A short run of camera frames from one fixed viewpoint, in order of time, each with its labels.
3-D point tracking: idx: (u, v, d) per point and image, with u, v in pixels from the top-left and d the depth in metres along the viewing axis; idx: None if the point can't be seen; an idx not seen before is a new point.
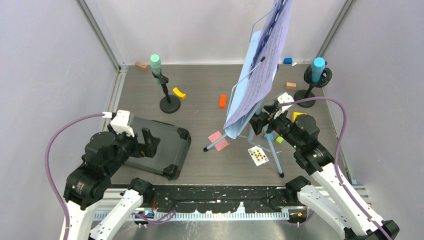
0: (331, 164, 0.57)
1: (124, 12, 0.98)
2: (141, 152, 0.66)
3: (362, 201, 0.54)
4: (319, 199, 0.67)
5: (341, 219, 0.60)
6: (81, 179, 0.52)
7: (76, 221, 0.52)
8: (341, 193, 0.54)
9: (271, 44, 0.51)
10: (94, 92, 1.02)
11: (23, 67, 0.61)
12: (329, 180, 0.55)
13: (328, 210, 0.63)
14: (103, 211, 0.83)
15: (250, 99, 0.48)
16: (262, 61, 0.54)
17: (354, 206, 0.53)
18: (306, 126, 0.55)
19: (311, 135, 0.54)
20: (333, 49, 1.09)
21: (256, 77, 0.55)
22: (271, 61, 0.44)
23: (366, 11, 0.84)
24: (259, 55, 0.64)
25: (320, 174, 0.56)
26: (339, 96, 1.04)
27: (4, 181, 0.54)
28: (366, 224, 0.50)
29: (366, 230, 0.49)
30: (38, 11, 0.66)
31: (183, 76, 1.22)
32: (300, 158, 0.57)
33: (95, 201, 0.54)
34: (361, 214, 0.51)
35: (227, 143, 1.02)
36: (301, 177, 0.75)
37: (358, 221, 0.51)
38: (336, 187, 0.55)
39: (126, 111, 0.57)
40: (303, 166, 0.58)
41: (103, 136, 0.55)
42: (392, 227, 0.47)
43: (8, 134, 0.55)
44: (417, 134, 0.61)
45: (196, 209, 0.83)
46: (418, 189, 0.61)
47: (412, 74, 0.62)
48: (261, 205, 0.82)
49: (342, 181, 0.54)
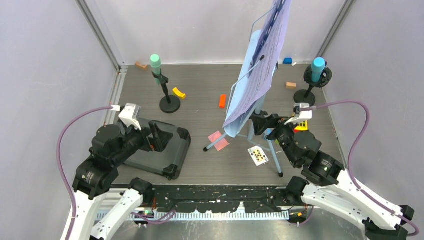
0: (343, 171, 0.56)
1: (124, 12, 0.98)
2: (151, 147, 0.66)
3: (378, 197, 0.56)
4: (325, 197, 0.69)
5: (355, 212, 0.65)
6: (90, 170, 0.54)
7: (83, 211, 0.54)
8: (361, 198, 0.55)
9: (271, 43, 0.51)
10: (94, 92, 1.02)
11: (23, 67, 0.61)
12: (348, 191, 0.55)
13: (342, 208, 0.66)
14: (105, 211, 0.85)
15: (250, 98, 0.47)
16: (261, 60, 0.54)
17: (376, 207, 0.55)
18: (309, 144, 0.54)
19: (316, 151, 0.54)
20: (333, 49, 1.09)
21: (255, 76, 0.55)
22: (270, 60, 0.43)
23: (366, 11, 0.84)
24: (258, 54, 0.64)
25: (337, 187, 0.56)
26: (340, 96, 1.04)
27: (3, 181, 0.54)
28: (391, 220, 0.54)
29: (394, 226, 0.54)
30: (38, 12, 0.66)
31: (183, 76, 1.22)
32: (311, 176, 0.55)
33: (103, 191, 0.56)
34: (384, 211, 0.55)
35: (227, 143, 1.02)
36: (298, 178, 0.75)
37: (384, 220, 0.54)
38: (356, 194, 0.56)
39: (132, 104, 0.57)
40: (316, 181, 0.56)
41: (110, 129, 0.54)
42: (410, 212, 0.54)
43: (7, 135, 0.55)
44: (416, 134, 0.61)
45: (196, 209, 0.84)
46: (418, 189, 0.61)
47: (412, 75, 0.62)
48: (261, 205, 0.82)
49: (359, 186, 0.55)
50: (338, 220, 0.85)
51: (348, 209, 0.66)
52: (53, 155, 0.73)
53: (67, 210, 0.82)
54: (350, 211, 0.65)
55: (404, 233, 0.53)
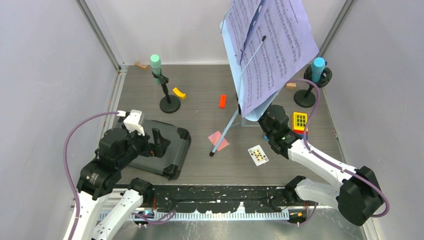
0: (299, 140, 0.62)
1: (124, 12, 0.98)
2: (151, 152, 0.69)
3: (333, 159, 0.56)
4: (313, 185, 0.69)
5: (333, 192, 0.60)
6: (95, 171, 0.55)
7: (86, 211, 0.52)
8: (313, 160, 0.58)
9: (269, 21, 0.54)
10: (94, 92, 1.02)
11: (23, 67, 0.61)
12: (300, 152, 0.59)
13: (321, 190, 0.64)
14: (106, 211, 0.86)
15: (275, 75, 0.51)
16: (263, 40, 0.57)
17: (327, 166, 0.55)
18: (277, 116, 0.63)
19: (282, 123, 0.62)
20: (333, 48, 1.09)
21: (261, 58, 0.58)
22: (288, 36, 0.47)
23: (365, 11, 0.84)
24: (247, 39, 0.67)
25: (292, 152, 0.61)
26: (340, 96, 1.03)
27: (4, 183, 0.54)
28: (340, 175, 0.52)
29: (341, 180, 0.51)
30: (38, 12, 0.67)
31: (183, 76, 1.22)
32: (273, 144, 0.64)
33: (106, 192, 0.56)
34: (334, 169, 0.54)
35: (226, 143, 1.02)
36: (298, 177, 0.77)
37: (332, 175, 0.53)
38: (310, 156, 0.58)
39: (138, 111, 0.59)
40: (278, 151, 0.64)
41: (115, 133, 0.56)
42: (368, 173, 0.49)
43: (8, 135, 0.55)
44: (416, 133, 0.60)
45: (196, 209, 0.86)
46: (419, 189, 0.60)
47: (412, 74, 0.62)
48: (261, 205, 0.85)
49: (310, 148, 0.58)
50: (338, 221, 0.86)
51: (329, 190, 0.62)
52: (53, 155, 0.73)
53: (67, 211, 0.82)
54: (328, 191, 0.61)
55: (353, 188, 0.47)
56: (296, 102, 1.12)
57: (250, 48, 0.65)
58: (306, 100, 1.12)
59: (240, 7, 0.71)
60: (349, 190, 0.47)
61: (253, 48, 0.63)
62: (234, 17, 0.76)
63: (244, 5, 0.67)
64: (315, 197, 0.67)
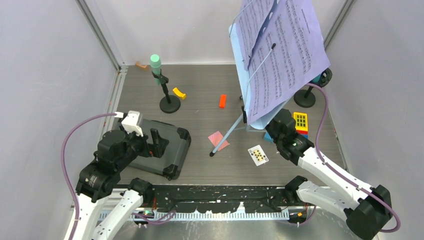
0: (311, 148, 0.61)
1: (124, 12, 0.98)
2: (150, 152, 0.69)
3: (348, 174, 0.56)
4: (317, 191, 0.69)
5: (340, 202, 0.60)
6: (93, 174, 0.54)
7: (86, 214, 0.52)
8: (326, 172, 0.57)
9: (279, 29, 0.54)
10: (95, 92, 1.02)
11: (22, 66, 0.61)
12: (312, 163, 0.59)
13: (326, 198, 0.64)
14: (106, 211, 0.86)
15: (284, 85, 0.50)
16: (273, 48, 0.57)
17: (341, 181, 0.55)
18: (283, 120, 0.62)
19: (288, 127, 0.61)
20: (333, 48, 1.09)
21: (270, 66, 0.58)
22: (298, 47, 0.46)
23: (365, 11, 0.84)
24: (256, 45, 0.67)
25: (303, 160, 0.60)
26: (340, 97, 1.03)
27: (4, 183, 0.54)
28: (355, 193, 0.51)
29: (357, 199, 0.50)
30: (38, 11, 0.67)
31: (183, 76, 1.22)
32: (282, 150, 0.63)
33: (105, 194, 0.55)
34: (349, 185, 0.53)
35: (227, 143, 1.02)
36: (298, 177, 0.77)
37: (347, 192, 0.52)
38: (323, 168, 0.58)
39: (136, 112, 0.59)
40: (288, 157, 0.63)
41: (114, 135, 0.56)
42: (383, 191, 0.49)
43: (8, 135, 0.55)
44: (416, 133, 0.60)
45: (196, 209, 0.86)
46: (419, 189, 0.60)
47: (412, 74, 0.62)
48: (261, 205, 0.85)
49: (323, 160, 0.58)
50: (338, 221, 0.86)
51: (334, 199, 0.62)
52: (53, 155, 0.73)
53: (67, 211, 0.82)
54: (334, 201, 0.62)
55: (369, 208, 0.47)
56: (296, 102, 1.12)
57: (259, 55, 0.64)
58: (306, 100, 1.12)
59: (250, 12, 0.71)
60: (365, 210, 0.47)
61: (262, 55, 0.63)
62: (244, 22, 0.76)
63: (255, 11, 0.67)
64: (318, 203, 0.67)
